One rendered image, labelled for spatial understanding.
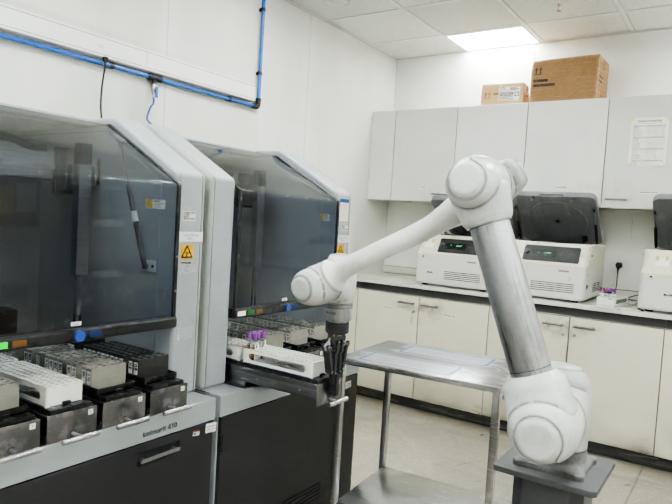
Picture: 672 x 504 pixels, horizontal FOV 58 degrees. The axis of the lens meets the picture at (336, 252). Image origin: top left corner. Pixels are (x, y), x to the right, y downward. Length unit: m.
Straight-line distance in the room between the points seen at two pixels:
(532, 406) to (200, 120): 2.55
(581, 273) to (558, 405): 2.52
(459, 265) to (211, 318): 2.46
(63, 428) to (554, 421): 1.17
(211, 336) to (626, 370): 2.64
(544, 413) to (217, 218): 1.17
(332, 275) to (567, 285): 2.48
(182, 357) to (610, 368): 2.72
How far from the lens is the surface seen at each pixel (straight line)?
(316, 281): 1.70
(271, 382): 2.04
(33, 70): 2.97
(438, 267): 4.27
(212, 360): 2.10
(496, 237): 1.51
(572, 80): 4.45
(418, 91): 5.19
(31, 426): 1.65
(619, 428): 4.07
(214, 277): 2.04
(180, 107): 3.43
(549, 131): 4.38
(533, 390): 1.51
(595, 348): 4.00
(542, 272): 4.03
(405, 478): 2.67
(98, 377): 1.81
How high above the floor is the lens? 1.32
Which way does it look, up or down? 3 degrees down
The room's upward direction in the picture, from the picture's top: 3 degrees clockwise
